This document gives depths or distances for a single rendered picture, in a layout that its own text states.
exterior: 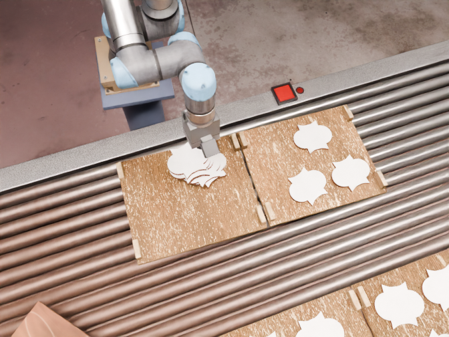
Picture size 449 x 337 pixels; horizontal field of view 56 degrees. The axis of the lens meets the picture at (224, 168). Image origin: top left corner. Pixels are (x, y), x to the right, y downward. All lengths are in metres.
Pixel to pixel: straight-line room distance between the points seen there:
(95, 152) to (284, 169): 0.64
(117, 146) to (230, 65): 1.49
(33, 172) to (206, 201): 0.58
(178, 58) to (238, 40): 1.96
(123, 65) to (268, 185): 0.63
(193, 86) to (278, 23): 2.20
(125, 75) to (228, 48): 1.94
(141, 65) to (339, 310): 0.87
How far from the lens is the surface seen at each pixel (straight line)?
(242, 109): 1.54
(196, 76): 0.96
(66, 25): 3.19
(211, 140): 1.13
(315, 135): 1.48
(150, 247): 1.32
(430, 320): 1.41
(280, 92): 1.58
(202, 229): 1.32
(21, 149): 2.71
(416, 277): 1.42
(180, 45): 1.04
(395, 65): 1.80
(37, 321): 1.24
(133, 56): 1.03
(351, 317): 1.33
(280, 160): 1.42
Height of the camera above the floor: 2.20
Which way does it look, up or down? 65 degrees down
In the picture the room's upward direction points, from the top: 4 degrees clockwise
